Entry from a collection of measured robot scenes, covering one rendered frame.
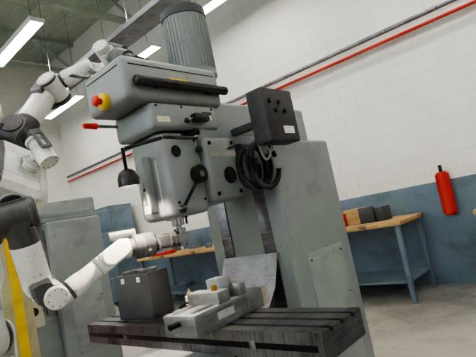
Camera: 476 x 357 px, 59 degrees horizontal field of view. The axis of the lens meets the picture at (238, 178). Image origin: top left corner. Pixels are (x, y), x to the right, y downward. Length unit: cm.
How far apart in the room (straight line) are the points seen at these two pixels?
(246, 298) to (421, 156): 423
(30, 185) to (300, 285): 108
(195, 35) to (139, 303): 116
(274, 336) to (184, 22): 130
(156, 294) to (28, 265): 61
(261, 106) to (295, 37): 491
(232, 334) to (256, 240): 59
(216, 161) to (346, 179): 433
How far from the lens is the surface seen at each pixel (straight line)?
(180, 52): 187
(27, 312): 320
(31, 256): 146
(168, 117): 157
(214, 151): 168
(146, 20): 503
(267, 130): 157
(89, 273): 153
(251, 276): 187
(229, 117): 182
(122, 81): 151
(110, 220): 886
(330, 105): 602
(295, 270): 179
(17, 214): 143
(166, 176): 154
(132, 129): 162
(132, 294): 193
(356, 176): 583
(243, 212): 189
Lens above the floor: 127
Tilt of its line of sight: 5 degrees up
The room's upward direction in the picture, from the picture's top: 12 degrees counter-clockwise
